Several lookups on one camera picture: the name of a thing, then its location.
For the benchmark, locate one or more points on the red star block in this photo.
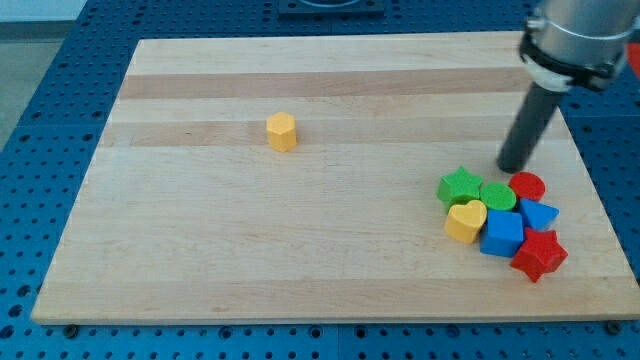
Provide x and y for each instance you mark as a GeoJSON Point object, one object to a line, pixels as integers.
{"type": "Point", "coordinates": [540, 253]}

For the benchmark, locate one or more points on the dark mounting plate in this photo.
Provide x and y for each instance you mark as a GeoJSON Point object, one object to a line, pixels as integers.
{"type": "Point", "coordinates": [330, 7]}

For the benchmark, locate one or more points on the blue cube block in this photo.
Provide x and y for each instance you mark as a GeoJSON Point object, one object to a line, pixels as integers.
{"type": "Point", "coordinates": [503, 234]}

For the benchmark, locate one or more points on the yellow heart block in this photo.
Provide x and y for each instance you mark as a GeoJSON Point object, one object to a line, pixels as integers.
{"type": "Point", "coordinates": [464, 221]}

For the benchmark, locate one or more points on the blue triangle block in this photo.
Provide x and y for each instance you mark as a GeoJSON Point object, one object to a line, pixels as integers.
{"type": "Point", "coordinates": [537, 215]}

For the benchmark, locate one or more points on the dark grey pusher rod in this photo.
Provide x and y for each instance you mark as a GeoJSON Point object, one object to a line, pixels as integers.
{"type": "Point", "coordinates": [534, 115]}

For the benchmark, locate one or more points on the yellow hexagon block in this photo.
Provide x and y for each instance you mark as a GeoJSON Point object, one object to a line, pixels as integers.
{"type": "Point", "coordinates": [281, 131]}

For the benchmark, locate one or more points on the wooden board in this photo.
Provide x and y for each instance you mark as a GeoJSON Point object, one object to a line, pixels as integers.
{"type": "Point", "coordinates": [186, 215]}

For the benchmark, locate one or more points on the green cylinder block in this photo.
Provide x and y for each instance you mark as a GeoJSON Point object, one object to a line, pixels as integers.
{"type": "Point", "coordinates": [498, 196]}

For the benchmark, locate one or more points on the red cylinder block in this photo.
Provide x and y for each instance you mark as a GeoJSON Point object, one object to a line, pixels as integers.
{"type": "Point", "coordinates": [527, 185]}

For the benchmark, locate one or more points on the green star block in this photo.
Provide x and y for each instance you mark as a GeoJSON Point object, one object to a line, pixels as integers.
{"type": "Point", "coordinates": [458, 188]}

